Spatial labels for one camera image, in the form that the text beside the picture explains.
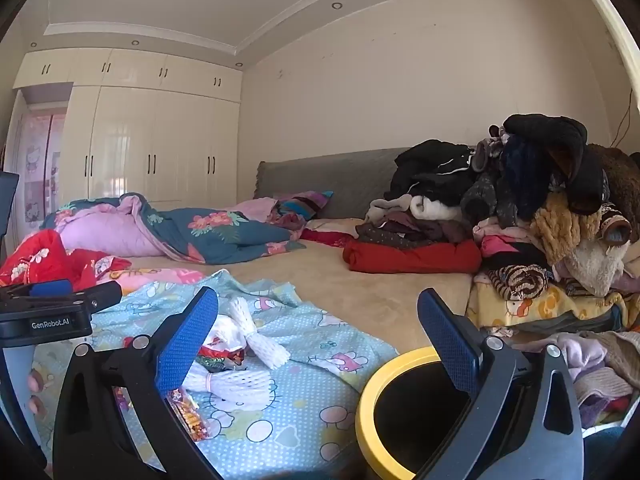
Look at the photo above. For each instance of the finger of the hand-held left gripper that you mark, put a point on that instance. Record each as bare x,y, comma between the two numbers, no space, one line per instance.
102,295
50,289

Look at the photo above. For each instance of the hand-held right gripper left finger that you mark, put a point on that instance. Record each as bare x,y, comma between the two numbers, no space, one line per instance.
187,340

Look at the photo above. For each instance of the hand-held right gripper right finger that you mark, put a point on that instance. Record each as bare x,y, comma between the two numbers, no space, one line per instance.
447,340

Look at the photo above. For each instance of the red plastic bag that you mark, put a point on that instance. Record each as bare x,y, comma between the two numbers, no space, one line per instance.
220,357

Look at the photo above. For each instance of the white plastic wrapper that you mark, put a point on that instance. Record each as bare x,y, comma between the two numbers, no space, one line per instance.
227,330

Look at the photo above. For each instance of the white foam fruit net bundle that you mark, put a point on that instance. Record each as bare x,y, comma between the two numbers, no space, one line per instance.
235,385
265,347

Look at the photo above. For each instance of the clear candy packet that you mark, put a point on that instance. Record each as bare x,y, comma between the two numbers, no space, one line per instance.
187,412

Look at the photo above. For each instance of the yellow-rimmed black trash bin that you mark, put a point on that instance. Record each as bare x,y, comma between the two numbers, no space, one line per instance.
415,425

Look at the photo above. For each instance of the person's left hand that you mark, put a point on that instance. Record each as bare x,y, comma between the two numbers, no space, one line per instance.
36,390

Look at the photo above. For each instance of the red printed cloth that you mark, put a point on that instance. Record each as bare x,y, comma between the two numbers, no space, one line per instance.
40,260

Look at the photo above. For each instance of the pink cartoon blanket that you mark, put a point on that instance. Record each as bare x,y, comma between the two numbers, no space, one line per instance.
160,277

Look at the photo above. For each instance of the red folded garment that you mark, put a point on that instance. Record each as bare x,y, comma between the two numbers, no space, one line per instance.
415,257

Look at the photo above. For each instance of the brown striped knit garment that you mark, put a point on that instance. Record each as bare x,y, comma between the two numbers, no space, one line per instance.
520,280

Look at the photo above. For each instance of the yellow cartoon blanket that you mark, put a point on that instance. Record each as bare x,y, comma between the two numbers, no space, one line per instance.
540,310

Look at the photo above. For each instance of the pink garment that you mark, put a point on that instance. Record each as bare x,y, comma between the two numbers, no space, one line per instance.
495,245

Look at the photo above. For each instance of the blue floral quilt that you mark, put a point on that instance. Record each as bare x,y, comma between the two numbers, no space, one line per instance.
200,230

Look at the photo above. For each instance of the light blue cartoon bedsheet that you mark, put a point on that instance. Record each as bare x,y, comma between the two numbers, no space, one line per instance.
300,340

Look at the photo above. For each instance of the dark grey folded blanket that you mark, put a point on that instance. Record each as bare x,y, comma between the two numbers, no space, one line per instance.
565,320

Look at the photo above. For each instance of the dark folded dotted garment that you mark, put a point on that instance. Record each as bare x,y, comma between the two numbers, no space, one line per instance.
400,230

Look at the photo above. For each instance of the pink cartoon sliding door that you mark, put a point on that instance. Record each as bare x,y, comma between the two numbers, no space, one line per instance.
40,160

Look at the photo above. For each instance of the white folded fleece garment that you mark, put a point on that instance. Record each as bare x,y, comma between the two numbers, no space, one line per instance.
435,207

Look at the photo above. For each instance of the lilac sweater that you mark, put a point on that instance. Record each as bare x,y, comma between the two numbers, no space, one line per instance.
580,355

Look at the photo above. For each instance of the pink pillow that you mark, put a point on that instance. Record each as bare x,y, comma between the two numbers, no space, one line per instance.
257,209

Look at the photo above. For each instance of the grey dotted garment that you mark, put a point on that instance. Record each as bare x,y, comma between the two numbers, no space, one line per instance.
485,195

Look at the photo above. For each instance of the tan fluffy garment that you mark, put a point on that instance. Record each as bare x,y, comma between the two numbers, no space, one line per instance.
560,230

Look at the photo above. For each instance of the red plush blanket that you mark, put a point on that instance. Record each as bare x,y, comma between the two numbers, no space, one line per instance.
327,237

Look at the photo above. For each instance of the cream wardrobe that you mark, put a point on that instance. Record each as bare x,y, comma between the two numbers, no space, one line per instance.
125,135

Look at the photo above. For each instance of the white shaggy fleece garment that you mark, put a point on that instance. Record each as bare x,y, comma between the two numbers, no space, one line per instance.
595,265

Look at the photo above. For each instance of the beige knit sweater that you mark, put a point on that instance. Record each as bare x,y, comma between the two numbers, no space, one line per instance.
620,355

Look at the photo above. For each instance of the black jacket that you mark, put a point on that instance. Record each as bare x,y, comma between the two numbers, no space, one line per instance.
430,165

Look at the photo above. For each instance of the striped pillow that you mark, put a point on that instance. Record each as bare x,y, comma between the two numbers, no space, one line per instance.
305,202

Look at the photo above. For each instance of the dark blue fuzzy garment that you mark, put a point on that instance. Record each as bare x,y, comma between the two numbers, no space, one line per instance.
525,165

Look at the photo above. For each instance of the grey padded headboard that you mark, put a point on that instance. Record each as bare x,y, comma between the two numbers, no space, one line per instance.
325,180

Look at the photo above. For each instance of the brown patterned knit sleeve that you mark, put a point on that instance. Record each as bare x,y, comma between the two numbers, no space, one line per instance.
616,225

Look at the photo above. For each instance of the black quilted garment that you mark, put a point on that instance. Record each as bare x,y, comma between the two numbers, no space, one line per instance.
550,130

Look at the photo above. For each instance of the brown plush blanket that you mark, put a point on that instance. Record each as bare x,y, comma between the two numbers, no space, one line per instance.
620,180

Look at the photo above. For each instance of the cream curtain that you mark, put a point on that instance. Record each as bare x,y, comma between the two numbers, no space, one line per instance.
610,25

